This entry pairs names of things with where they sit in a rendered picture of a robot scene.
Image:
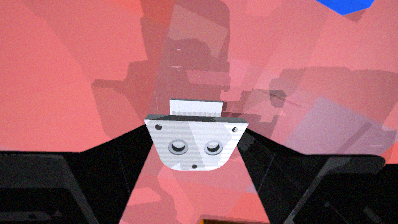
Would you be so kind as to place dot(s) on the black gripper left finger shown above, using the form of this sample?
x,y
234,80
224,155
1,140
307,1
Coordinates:
x,y
101,178

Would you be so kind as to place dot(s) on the blue block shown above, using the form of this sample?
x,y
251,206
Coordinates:
x,y
344,7

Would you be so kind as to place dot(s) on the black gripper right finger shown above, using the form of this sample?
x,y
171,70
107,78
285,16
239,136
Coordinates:
x,y
284,179

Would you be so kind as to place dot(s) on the white housing plate with two holes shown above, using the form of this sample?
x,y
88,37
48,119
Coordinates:
x,y
196,132

